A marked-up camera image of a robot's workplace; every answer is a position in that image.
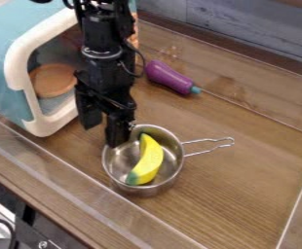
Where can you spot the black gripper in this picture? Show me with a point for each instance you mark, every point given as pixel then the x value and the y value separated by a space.
pixel 101 92

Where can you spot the silver pot with wire handle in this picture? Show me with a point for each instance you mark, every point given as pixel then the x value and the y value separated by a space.
pixel 120 159

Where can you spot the yellow toy banana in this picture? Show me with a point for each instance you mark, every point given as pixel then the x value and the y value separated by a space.
pixel 148 164

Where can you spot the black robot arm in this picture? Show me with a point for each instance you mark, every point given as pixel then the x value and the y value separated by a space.
pixel 105 24

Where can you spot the orange microwave turntable plate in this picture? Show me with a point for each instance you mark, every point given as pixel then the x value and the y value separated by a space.
pixel 52 79

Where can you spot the purple toy eggplant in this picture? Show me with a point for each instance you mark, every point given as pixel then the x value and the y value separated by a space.
pixel 161 74

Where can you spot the blue toy microwave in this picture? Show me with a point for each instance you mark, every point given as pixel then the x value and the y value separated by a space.
pixel 38 34

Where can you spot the clear acrylic barrier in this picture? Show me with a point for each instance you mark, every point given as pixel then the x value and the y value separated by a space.
pixel 90 212

